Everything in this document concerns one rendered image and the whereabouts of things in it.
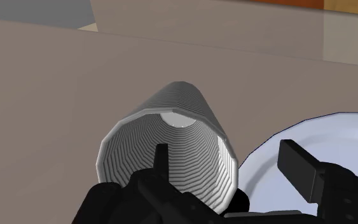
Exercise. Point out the white plate with dark rim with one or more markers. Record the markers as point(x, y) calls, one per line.
point(330, 139)

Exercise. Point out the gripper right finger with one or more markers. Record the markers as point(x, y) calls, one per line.
point(321, 180)

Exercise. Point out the white ribbed cup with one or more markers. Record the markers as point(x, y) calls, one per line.
point(194, 145)

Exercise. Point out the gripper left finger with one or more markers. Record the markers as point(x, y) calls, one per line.
point(154, 189)

